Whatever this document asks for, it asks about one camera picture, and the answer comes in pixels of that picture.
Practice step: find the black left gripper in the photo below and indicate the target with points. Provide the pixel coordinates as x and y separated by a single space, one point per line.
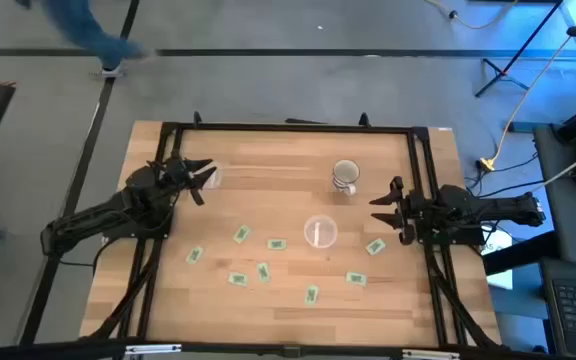
175 172

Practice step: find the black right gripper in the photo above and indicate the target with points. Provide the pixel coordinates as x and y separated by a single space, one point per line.
410 215

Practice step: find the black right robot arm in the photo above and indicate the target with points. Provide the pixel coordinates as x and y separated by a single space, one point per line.
493 210

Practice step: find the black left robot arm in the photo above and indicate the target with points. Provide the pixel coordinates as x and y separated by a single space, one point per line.
93 215

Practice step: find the clear plastic cup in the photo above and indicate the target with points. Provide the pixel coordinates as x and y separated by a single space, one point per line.
217 181

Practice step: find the white patterned ceramic mug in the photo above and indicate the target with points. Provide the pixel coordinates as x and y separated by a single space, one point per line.
345 174

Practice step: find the clear plastic bowl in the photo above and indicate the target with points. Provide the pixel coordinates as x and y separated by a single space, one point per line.
329 235

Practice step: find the white paper sheet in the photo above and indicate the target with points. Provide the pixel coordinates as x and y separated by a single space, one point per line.
499 245

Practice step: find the black desk beam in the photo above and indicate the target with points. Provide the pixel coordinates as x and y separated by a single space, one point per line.
518 255

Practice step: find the grey side desk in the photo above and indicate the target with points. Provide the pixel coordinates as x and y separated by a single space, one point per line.
573 220

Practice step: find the person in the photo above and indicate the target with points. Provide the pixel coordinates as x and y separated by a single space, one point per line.
83 25

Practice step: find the black tripod stand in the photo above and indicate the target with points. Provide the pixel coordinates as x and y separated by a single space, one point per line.
518 52

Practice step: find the black metal table frame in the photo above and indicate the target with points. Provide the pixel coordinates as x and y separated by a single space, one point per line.
293 128

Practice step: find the silver metal bracket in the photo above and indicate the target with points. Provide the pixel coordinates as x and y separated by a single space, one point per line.
153 348
430 354

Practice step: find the black camera rig beam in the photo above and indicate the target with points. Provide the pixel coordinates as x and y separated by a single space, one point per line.
68 347

